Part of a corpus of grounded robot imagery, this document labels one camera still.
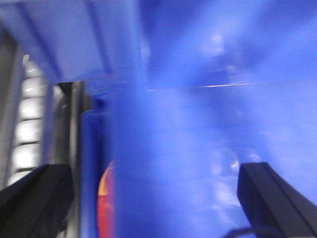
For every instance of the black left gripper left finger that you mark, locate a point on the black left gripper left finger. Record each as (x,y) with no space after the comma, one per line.
(36,206)

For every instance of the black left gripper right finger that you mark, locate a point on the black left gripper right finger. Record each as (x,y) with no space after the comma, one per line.
(272,206)

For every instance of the blue plastic bin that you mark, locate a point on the blue plastic bin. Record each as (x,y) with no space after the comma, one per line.
(183,93)

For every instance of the white conveyor rollers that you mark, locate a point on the white conveyor rollers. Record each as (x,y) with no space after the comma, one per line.
(28,131)

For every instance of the red orange printed box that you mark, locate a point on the red orange printed box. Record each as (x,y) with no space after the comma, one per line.
(105,203)

